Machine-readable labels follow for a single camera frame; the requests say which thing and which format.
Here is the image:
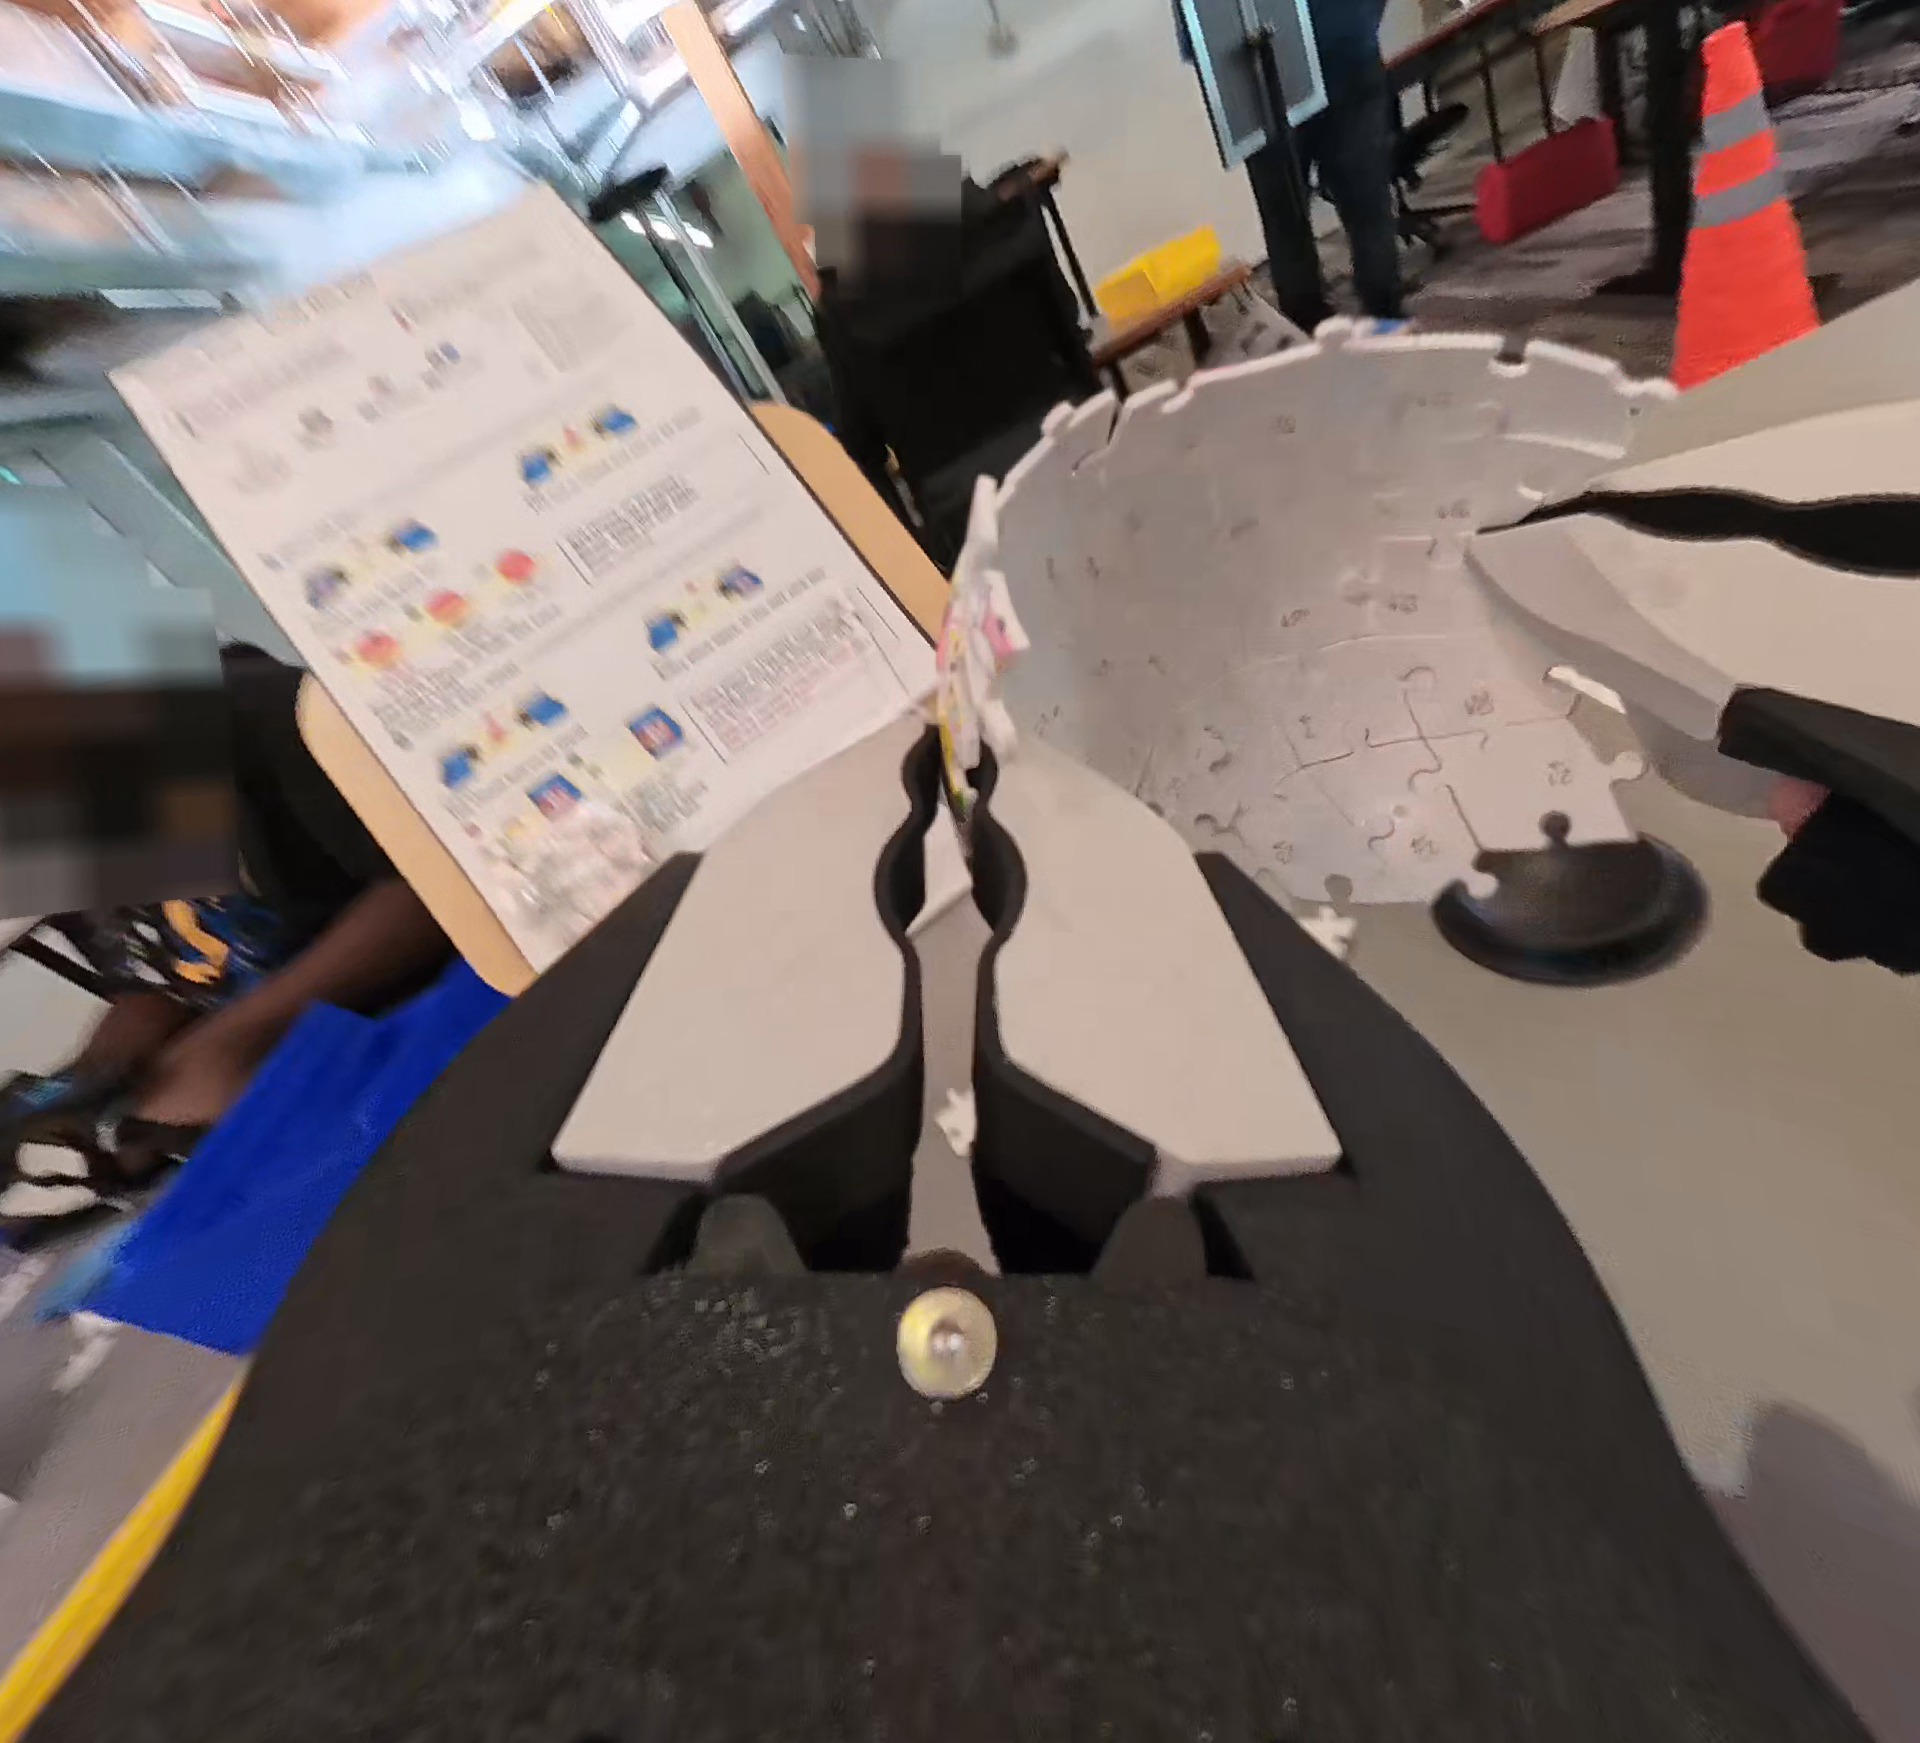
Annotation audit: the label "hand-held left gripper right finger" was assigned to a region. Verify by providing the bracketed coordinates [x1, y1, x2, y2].
[967, 740, 1342, 1198]

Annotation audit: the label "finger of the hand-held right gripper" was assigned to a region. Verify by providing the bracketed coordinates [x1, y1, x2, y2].
[1475, 400, 1920, 572]
[1466, 517, 1920, 746]

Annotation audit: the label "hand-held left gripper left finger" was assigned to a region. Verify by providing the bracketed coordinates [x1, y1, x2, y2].
[552, 717, 963, 1192]

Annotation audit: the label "partly built puzzle ball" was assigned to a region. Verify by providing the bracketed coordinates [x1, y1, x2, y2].
[930, 316, 1683, 936]

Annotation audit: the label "person's right forearm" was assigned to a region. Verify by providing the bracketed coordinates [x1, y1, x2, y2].
[1756, 789, 1920, 980]

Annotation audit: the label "black round ball stand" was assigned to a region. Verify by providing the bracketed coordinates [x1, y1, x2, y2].
[1431, 818, 1713, 987]

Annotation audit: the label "orange traffic cone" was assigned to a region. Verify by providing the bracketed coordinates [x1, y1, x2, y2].
[1671, 21, 1825, 389]

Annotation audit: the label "red bag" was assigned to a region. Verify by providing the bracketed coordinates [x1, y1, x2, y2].
[1475, 113, 1623, 247]

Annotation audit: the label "black office chair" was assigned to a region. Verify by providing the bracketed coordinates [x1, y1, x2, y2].
[1387, 100, 1475, 263]

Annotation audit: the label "wooden clipboard printed sheet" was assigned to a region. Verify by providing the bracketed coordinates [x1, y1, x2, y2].
[105, 183, 963, 998]

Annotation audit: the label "blue plastic bin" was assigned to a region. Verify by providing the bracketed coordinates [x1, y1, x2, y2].
[47, 957, 518, 1358]

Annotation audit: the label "yellow plastic bin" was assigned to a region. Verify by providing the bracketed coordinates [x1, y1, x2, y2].
[1095, 225, 1224, 324]

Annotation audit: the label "framed sign on stand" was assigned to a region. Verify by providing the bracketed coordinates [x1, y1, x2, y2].
[1169, 0, 1335, 332]

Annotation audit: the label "metal warehouse shelving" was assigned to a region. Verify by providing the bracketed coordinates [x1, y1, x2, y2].
[0, 0, 797, 335]

